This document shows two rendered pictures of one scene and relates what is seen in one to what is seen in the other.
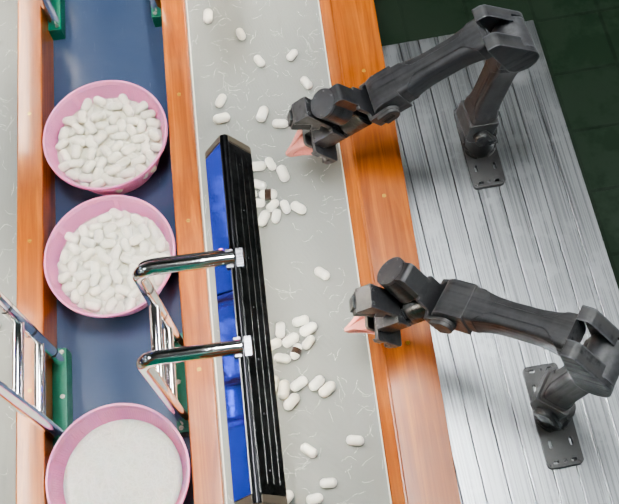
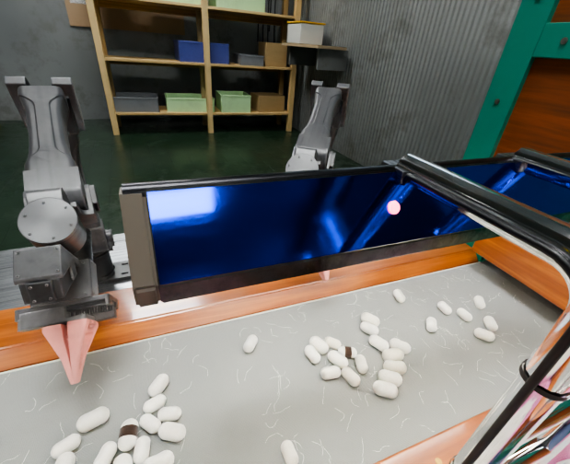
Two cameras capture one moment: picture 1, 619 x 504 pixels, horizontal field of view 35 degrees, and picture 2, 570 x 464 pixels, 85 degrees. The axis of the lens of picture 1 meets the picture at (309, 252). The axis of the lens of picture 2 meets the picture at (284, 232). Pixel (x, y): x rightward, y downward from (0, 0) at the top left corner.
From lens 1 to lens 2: 1.62 m
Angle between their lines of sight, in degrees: 70
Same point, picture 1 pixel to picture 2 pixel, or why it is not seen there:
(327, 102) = (52, 210)
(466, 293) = (308, 137)
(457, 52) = (53, 107)
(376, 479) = (414, 284)
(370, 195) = (154, 308)
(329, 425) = (397, 317)
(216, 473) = not seen: hidden behind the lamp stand
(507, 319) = (326, 114)
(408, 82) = (64, 154)
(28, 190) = not seen: outside the picture
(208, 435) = not seen: hidden behind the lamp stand
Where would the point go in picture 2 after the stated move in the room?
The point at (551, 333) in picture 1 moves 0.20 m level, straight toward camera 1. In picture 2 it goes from (333, 94) to (424, 104)
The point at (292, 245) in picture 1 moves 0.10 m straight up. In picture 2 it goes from (214, 386) to (211, 342)
